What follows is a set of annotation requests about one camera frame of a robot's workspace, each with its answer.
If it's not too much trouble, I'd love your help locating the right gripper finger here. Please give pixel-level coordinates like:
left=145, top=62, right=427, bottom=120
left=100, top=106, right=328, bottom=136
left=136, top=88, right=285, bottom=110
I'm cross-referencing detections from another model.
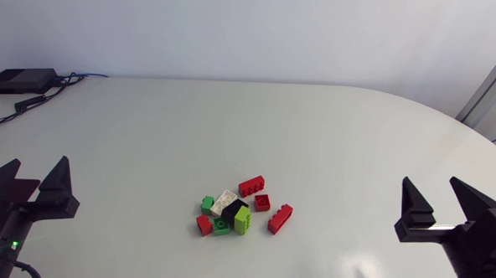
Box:
left=447, top=176, right=496, bottom=225
left=393, top=175, right=441, bottom=245

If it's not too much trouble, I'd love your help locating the black power brick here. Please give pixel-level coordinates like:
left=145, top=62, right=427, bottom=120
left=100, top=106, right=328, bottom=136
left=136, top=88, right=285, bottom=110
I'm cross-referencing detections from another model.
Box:
left=0, top=65, right=59, bottom=98

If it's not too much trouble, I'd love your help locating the long red toy brick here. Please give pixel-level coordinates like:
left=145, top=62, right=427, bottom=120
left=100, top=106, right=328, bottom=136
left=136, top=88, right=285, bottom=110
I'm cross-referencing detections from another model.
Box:
left=266, top=202, right=295, bottom=236
left=237, top=174, right=267, bottom=200

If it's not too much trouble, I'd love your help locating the small red toy brick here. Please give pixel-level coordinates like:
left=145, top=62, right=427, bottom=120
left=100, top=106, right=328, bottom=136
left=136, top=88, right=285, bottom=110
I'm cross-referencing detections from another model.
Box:
left=194, top=213, right=215, bottom=238
left=252, top=193, right=272, bottom=214

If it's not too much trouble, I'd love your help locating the small green toy brick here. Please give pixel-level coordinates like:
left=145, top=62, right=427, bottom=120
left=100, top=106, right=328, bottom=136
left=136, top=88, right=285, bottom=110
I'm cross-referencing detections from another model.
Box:
left=211, top=215, right=232, bottom=238
left=199, top=195, right=216, bottom=217

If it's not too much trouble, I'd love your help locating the white toy brick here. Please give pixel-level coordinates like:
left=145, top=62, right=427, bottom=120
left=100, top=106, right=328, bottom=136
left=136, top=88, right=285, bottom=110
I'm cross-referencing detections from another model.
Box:
left=209, top=188, right=239, bottom=219

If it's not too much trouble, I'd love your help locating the lime green toy brick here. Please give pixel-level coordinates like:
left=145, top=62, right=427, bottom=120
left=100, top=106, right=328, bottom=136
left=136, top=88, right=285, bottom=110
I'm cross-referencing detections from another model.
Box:
left=232, top=203, right=254, bottom=237

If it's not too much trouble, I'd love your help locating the black toy brick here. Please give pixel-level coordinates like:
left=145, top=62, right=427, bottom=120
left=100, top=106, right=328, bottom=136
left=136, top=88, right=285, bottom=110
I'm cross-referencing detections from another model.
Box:
left=220, top=198, right=251, bottom=224

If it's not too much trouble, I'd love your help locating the black cable with inline block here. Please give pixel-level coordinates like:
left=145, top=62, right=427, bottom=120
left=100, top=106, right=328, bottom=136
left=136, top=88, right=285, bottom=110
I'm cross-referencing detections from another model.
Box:
left=0, top=70, right=88, bottom=142

